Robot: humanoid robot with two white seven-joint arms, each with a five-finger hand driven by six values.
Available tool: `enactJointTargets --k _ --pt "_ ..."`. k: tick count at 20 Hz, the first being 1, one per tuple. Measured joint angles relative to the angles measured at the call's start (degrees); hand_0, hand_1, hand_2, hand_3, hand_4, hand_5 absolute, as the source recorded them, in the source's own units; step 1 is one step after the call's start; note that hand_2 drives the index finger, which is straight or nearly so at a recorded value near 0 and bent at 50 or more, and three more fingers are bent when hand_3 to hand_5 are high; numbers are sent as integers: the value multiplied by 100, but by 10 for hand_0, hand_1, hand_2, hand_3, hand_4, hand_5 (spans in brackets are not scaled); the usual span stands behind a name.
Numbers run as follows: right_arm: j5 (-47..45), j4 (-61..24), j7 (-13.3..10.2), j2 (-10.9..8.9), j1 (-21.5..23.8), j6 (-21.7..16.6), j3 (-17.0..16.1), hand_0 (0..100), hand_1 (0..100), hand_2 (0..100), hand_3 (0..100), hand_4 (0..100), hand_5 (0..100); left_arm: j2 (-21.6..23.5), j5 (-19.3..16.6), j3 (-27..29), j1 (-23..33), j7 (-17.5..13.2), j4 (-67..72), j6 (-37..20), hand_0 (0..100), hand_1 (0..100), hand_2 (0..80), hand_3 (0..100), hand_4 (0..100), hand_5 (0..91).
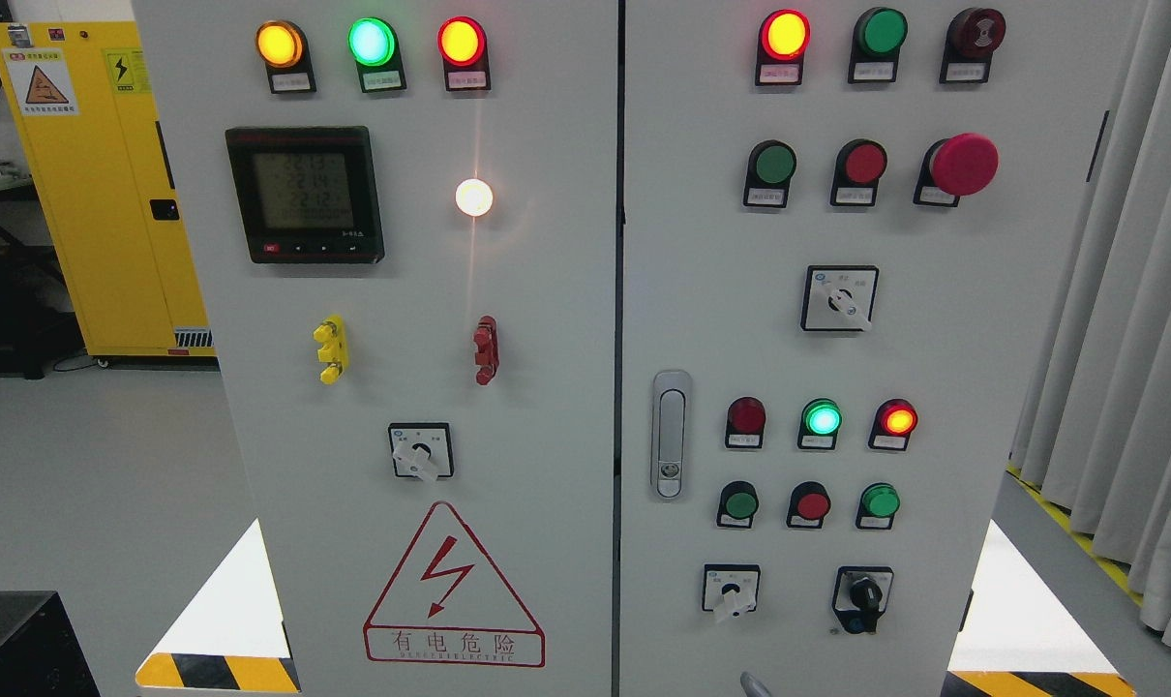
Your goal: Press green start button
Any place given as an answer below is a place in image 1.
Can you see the lit green indicator lamp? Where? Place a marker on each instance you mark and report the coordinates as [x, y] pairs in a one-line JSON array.
[[819, 425]]

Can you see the black key selector switch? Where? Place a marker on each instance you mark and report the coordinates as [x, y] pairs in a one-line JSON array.
[[860, 597]]

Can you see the green push button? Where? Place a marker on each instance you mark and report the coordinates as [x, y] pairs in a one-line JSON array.
[[737, 506], [770, 167], [877, 507]]

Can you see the green push button lower left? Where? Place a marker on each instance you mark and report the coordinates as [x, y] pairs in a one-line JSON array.
[[737, 506]]

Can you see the lit red indicator lamp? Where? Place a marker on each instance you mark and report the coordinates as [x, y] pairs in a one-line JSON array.
[[892, 426]]

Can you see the white lit indicator lamp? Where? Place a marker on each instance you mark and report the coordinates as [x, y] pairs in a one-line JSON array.
[[474, 197]]

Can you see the black digital power meter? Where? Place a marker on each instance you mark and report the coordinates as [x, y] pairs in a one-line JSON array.
[[307, 195]]

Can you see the green indicator lamp top left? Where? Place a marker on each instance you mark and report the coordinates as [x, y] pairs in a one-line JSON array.
[[377, 55]]

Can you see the red push button upper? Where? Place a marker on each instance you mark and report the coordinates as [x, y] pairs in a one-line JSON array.
[[860, 165]]

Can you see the upper right selector switch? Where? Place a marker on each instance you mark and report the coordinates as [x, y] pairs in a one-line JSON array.
[[839, 298]]

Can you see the red indicator lamp top right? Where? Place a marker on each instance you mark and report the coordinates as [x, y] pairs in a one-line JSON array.
[[781, 46]]

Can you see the green push button upper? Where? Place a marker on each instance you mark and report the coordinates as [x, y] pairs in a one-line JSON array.
[[770, 167]]

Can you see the yellow terminal connector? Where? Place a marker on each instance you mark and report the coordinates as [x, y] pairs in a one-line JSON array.
[[333, 351]]

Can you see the left grey cabinet door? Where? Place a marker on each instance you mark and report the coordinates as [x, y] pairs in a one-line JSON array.
[[534, 448]]

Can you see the dark red indicator lamp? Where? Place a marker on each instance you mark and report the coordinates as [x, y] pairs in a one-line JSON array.
[[745, 424]]

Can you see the grey curtain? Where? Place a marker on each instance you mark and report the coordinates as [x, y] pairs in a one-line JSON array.
[[1095, 436]]

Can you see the yellow safety storage cabinet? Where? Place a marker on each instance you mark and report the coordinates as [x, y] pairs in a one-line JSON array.
[[86, 115]]

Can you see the red emergency stop mushroom button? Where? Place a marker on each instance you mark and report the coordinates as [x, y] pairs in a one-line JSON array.
[[954, 168]]

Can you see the green indicator lamp top right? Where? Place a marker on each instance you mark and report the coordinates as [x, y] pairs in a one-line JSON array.
[[877, 39]]

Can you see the left door selector switch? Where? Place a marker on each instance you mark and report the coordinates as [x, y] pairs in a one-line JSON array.
[[422, 451]]

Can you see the green push button lower right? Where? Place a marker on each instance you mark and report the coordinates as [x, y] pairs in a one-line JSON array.
[[877, 507]]

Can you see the lower white selector switch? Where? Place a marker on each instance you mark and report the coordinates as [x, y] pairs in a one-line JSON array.
[[730, 590]]

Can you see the red push button lower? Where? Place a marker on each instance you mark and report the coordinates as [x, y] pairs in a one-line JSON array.
[[809, 505]]

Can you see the red indicator lamp top left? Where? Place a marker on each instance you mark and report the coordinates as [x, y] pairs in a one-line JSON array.
[[463, 46]]

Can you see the grey cabinet door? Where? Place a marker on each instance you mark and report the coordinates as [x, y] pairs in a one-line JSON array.
[[534, 448], [715, 288]]

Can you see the red terminal connector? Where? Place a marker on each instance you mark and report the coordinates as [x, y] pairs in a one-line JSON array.
[[485, 339]]

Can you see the red push button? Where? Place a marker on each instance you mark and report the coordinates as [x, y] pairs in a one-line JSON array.
[[860, 165], [809, 505]]

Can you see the right grey cabinet door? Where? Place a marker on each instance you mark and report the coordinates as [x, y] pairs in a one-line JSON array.
[[715, 288]]

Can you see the silver cabinet door handle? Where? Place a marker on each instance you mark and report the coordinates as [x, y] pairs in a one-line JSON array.
[[670, 408]]

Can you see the black box bottom left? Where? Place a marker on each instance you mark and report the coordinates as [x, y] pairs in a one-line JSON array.
[[39, 652]]

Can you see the yellow indicator lamp top left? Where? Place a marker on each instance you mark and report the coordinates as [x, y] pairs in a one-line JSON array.
[[286, 58]]

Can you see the red electric hazard warning sticker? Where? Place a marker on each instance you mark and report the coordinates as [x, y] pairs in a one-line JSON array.
[[447, 602]]

